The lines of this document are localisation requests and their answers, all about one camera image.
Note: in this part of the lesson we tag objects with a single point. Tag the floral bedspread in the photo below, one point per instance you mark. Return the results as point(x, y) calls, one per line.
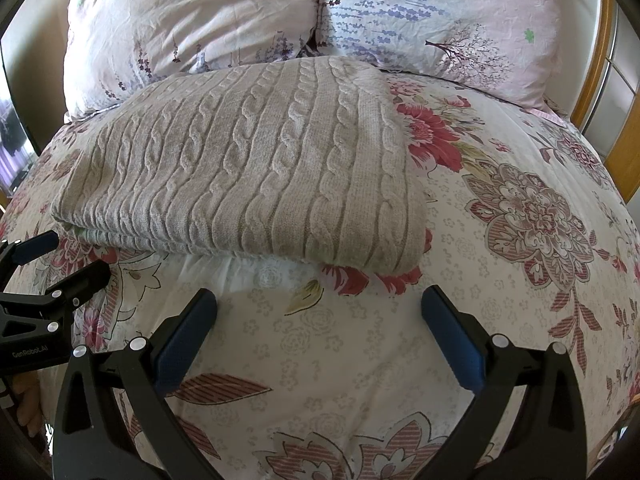
point(350, 360)

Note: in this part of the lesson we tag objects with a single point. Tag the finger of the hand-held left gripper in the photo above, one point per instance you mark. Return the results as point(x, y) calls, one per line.
point(85, 280)
point(35, 249)

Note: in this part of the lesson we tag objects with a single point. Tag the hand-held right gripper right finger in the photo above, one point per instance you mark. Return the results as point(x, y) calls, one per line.
point(455, 340)

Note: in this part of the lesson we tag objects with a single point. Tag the lavender print pillow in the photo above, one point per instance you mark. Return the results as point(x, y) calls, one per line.
point(450, 10)

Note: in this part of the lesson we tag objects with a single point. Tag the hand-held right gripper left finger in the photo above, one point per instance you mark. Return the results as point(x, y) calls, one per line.
point(185, 340)

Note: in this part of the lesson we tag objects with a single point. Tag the pink floral pillow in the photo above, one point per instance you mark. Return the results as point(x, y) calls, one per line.
point(175, 20)

